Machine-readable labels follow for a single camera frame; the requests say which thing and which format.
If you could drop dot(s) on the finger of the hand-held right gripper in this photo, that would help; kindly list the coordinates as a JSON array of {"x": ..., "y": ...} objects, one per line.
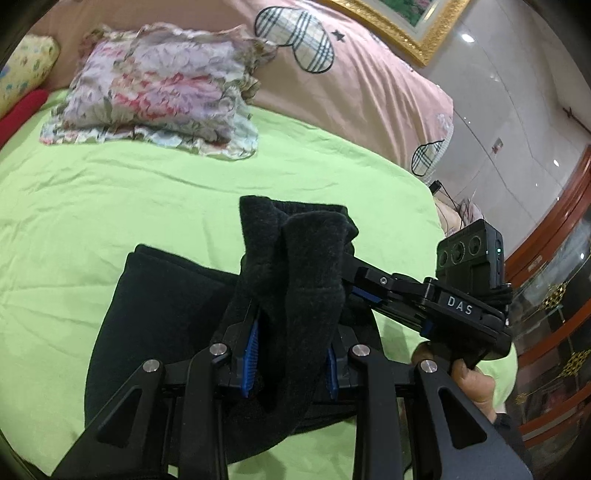
[
  {"x": 383, "y": 279},
  {"x": 401, "y": 310}
]

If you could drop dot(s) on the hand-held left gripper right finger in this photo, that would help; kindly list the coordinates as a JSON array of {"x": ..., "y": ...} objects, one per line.
[{"x": 331, "y": 374}]

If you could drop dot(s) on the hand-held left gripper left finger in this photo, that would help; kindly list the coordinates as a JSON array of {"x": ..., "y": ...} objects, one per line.
[{"x": 250, "y": 355}]

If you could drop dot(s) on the black pants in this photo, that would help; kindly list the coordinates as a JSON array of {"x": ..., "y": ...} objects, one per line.
[{"x": 304, "y": 258}]

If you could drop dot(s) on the person's right hand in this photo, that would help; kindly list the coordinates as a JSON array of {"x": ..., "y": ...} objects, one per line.
[{"x": 475, "y": 387}]

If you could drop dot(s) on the red wooden cabinet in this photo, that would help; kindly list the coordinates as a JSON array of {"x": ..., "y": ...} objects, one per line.
[{"x": 554, "y": 323}]

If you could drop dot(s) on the pink plaid cloth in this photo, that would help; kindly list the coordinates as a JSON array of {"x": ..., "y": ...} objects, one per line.
[{"x": 468, "y": 210}]

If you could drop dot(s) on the pink quilt with plaid hearts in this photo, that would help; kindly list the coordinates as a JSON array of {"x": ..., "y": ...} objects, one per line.
[{"x": 369, "y": 92}]

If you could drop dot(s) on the green bed sheet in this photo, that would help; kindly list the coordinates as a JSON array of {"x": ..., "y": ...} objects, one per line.
[{"x": 115, "y": 194}]

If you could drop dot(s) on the gold framed flower picture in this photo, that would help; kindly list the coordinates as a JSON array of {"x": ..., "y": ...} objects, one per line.
[{"x": 429, "y": 39}]

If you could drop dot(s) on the floral ruffled pillow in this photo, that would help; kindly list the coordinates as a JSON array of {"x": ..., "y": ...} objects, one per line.
[{"x": 152, "y": 87}]

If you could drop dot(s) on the red pillow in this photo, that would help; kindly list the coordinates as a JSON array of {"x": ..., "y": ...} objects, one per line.
[{"x": 18, "y": 115}]

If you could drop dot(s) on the yellow printed pillow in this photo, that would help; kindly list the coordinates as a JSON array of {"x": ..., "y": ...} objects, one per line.
[{"x": 27, "y": 60}]

